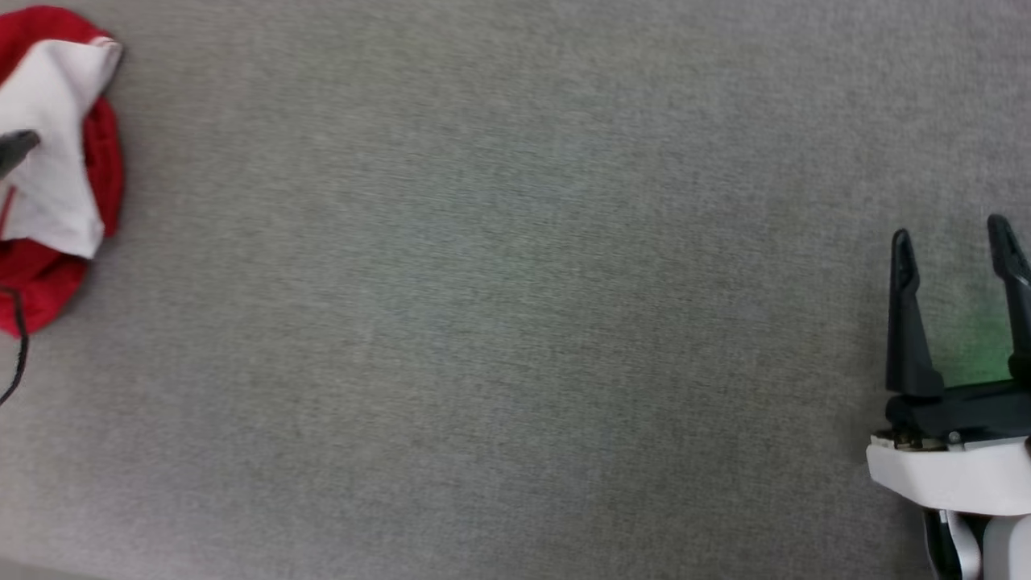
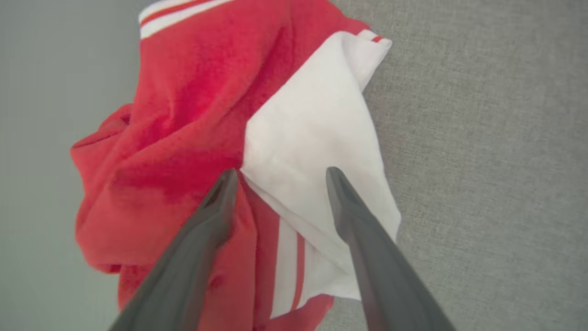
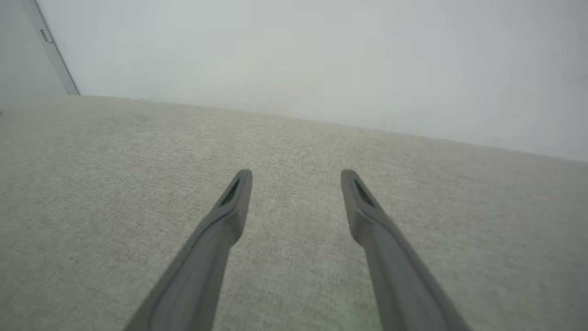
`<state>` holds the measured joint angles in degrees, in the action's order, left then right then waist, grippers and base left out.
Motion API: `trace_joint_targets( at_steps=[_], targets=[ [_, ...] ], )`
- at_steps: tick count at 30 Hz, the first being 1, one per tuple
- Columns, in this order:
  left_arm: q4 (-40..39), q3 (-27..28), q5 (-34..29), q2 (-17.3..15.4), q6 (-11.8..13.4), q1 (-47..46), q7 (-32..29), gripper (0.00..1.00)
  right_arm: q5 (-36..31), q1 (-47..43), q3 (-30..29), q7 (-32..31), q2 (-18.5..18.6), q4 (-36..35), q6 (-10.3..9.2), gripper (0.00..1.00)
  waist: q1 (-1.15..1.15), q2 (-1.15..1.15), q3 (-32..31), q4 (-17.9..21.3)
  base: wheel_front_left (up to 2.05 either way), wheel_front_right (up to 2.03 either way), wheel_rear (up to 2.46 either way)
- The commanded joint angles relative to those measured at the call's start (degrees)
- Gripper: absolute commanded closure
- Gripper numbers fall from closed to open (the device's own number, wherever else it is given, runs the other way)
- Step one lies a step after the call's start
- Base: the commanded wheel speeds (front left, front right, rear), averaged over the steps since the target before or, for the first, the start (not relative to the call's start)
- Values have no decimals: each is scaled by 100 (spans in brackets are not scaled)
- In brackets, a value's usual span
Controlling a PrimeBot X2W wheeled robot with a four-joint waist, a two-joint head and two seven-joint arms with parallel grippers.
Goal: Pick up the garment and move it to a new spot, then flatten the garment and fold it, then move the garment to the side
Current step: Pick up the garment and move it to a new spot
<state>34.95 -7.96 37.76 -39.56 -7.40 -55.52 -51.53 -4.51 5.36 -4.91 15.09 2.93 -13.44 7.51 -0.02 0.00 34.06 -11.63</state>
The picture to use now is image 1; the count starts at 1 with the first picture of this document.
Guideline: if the grey fabric sofa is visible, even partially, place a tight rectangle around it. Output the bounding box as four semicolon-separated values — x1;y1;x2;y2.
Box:
0;0;1031;580

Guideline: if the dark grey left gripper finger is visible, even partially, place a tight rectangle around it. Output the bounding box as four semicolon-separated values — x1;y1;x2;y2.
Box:
0;129;42;180

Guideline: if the thin black cable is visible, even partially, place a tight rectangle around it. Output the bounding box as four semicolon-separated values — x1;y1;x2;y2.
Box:
0;286;31;405

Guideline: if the dark and white right gripper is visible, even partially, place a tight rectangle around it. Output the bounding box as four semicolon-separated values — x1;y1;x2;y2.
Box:
866;213;1031;517

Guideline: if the red and white jersey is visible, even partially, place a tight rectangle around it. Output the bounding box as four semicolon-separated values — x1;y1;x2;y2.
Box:
0;4;126;339

